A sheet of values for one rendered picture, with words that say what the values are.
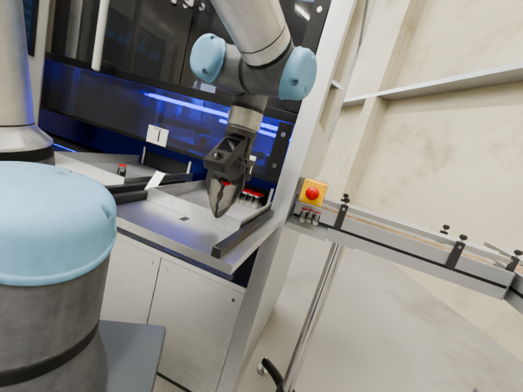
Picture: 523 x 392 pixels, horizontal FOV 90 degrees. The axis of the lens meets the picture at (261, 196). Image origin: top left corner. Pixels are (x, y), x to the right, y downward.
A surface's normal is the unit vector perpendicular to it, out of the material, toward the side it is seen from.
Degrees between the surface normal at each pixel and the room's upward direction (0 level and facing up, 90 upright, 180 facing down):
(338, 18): 90
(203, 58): 89
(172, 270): 90
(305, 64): 90
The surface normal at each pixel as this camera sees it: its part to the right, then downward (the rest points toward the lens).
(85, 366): 1.00, -0.02
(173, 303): -0.29, 0.12
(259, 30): 0.22, 0.85
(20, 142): 0.81, -0.47
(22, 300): 0.56, 0.32
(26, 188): 0.37, -0.89
